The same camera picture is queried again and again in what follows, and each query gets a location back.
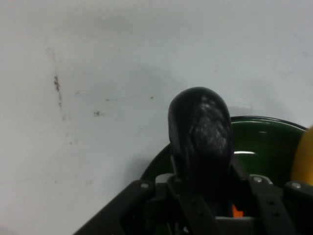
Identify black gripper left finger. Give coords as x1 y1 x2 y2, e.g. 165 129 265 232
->
72 155 216 235

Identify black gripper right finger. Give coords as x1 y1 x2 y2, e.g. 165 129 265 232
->
231 159 313 235

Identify purple toy eggplant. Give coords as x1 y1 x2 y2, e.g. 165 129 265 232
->
168 86 236 218

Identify orange toy carrot piece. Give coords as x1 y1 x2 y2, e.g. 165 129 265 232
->
231 204 245 218

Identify yellow toy banana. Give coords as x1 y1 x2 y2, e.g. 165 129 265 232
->
291 125 313 187

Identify dark green round plate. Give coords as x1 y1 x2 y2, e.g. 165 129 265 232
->
140 116 309 188

